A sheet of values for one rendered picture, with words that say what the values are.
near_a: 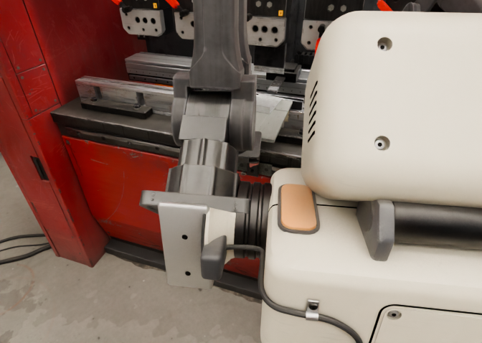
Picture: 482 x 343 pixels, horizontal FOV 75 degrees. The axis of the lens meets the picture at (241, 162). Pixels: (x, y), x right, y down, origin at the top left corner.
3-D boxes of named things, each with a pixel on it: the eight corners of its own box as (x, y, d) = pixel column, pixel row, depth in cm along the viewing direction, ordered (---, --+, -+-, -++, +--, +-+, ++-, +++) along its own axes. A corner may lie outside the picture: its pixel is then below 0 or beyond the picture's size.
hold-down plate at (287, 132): (229, 133, 110) (229, 126, 109) (234, 126, 114) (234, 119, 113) (315, 148, 103) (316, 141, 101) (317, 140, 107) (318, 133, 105)
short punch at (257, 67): (253, 72, 103) (254, 41, 97) (254, 69, 104) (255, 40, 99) (282, 74, 100) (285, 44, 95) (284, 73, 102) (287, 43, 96)
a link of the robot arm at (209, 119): (176, 151, 36) (222, 154, 35) (188, 74, 39) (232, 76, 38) (194, 173, 44) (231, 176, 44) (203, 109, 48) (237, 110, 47)
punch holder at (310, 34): (300, 49, 91) (307, -16, 81) (304, 41, 97) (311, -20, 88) (353, 54, 87) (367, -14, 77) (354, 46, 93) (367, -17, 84)
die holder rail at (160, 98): (81, 102, 132) (74, 80, 127) (91, 96, 137) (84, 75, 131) (188, 119, 119) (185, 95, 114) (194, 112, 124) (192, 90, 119)
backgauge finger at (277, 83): (254, 94, 111) (255, 80, 109) (272, 70, 132) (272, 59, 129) (287, 98, 108) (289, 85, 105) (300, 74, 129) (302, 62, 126)
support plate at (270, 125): (211, 132, 88) (211, 129, 87) (241, 96, 108) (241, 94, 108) (274, 143, 83) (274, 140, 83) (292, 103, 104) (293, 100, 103)
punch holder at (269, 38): (234, 43, 96) (234, -19, 86) (243, 36, 102) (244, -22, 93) (282, 47, 92) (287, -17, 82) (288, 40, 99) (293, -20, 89)
